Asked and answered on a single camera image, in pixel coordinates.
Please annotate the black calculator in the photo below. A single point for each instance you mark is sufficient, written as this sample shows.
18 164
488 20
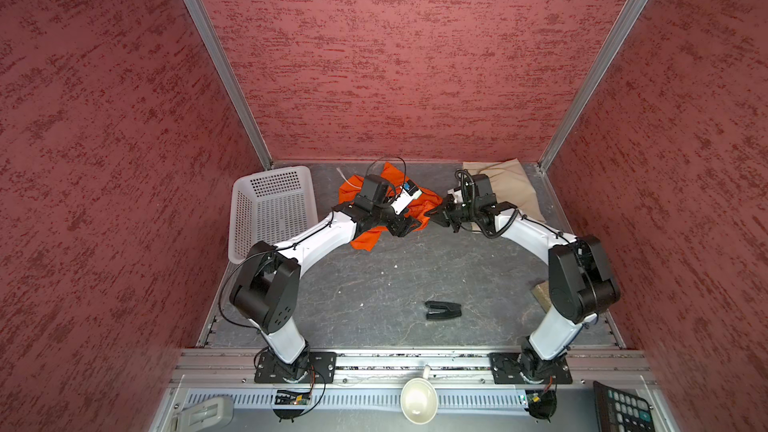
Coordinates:
619 411

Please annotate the grey device on rail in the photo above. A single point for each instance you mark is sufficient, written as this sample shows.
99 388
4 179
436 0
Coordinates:
210 415

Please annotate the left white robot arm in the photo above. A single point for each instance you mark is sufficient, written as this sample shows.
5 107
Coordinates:
266 285

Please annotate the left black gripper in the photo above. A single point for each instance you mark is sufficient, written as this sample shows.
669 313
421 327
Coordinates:
401 224

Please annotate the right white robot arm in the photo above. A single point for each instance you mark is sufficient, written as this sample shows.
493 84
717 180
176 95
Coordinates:
580 280

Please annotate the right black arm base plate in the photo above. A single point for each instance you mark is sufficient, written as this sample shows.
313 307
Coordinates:
526 368

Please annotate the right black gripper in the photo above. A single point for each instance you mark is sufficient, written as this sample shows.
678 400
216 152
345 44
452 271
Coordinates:
443 216

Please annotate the black clip on table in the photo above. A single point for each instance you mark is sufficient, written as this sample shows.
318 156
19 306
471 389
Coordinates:
442 310

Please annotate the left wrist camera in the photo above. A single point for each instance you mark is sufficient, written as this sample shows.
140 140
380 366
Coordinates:
379 193

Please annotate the orange shorts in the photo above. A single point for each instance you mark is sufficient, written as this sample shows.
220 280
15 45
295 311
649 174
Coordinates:
419 209

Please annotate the white plastic laundry basket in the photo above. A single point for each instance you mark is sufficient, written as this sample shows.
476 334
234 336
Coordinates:
270 206

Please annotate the brown jar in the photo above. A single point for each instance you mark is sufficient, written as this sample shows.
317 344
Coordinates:
541 294

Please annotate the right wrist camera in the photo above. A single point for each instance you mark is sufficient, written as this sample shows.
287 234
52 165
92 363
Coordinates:
479 192

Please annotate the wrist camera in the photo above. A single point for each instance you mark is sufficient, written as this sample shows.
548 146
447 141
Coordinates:
479 192
379 193

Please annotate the beige drawstring shorts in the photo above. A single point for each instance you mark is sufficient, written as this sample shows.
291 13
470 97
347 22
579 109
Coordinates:
510 183

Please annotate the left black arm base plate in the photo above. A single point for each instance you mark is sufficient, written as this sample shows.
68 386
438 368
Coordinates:
309 367

